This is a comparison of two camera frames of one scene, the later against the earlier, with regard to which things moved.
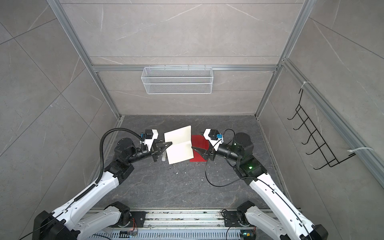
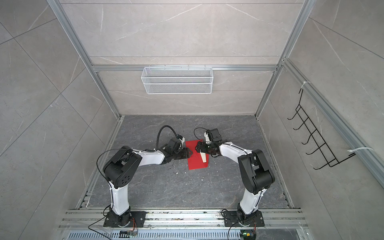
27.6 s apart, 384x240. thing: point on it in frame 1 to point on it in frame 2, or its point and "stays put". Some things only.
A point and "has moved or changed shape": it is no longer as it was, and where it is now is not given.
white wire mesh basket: (177, 80) stays put
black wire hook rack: (329, 157) stays put
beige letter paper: (181, 149) has moved or changed shape
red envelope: (199, 141) has moved or changed shape
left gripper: (155, 149) to (187, 152)
